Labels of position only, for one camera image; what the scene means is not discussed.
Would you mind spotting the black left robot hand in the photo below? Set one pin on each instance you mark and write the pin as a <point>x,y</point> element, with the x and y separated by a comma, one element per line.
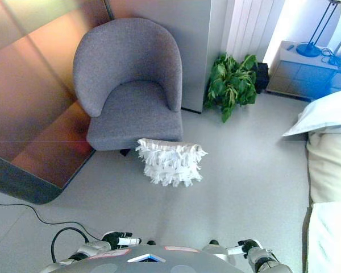
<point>122,240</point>

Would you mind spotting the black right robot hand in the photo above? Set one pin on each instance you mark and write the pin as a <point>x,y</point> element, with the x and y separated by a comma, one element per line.
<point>250,246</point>

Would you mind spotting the white fringed throw pillow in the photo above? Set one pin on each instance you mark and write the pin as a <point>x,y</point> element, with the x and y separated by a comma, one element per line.
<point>170,165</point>

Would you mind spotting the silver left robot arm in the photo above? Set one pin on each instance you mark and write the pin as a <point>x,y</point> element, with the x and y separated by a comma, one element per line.
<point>88,250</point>

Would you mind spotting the pale blue bed pillow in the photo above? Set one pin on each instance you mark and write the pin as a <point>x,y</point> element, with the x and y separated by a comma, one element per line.
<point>326,113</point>

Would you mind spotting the gray robot torso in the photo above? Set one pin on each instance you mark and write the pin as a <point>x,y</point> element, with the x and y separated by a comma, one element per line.
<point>116,263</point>

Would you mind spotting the black right robot foot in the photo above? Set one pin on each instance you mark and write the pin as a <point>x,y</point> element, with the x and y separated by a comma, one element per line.
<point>213,242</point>

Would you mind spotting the white bed sheet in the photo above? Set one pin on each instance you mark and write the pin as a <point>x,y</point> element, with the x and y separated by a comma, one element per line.
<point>329,241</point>

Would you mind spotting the cream bed blanket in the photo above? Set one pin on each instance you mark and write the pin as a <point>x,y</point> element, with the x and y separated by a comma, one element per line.
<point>332,167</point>

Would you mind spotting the gray fabric tub armchair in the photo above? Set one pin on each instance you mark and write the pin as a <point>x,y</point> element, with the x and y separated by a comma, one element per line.
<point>136,113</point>

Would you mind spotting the brown wooden cabinet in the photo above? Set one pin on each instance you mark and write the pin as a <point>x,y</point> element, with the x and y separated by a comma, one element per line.
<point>31,108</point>

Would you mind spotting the green leafy potted plant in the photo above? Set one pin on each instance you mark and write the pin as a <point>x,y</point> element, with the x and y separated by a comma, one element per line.
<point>233,85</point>

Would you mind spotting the black plant pot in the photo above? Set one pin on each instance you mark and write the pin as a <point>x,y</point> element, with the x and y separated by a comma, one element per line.
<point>262,76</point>

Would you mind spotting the white bedside table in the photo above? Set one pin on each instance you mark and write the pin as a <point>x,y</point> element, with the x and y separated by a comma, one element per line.
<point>298,76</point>

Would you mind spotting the white pleated curtain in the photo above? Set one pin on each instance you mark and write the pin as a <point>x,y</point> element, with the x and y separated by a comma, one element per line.
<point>250,25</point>

